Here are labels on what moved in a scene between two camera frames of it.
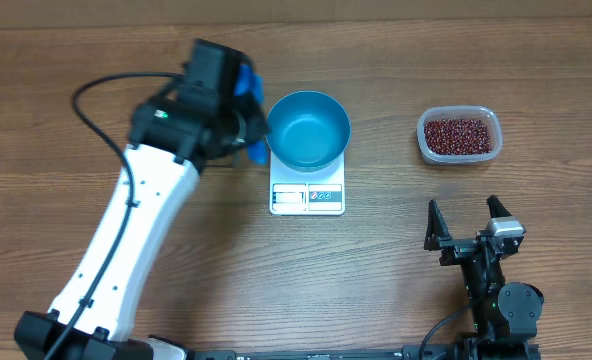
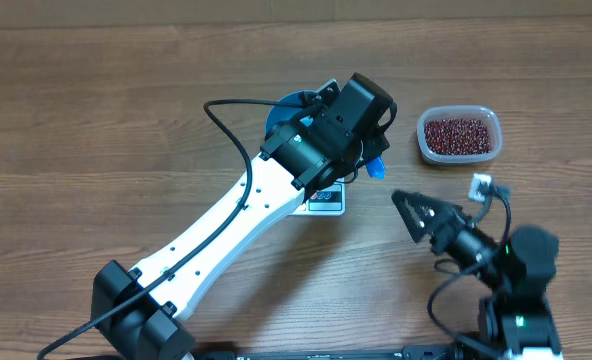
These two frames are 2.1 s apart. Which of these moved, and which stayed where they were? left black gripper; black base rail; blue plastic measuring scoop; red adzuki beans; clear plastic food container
Moved: blue plastic measuring scoop; left black gripper
Stayed: red adzuki beans; black base rail; clear plastic food container
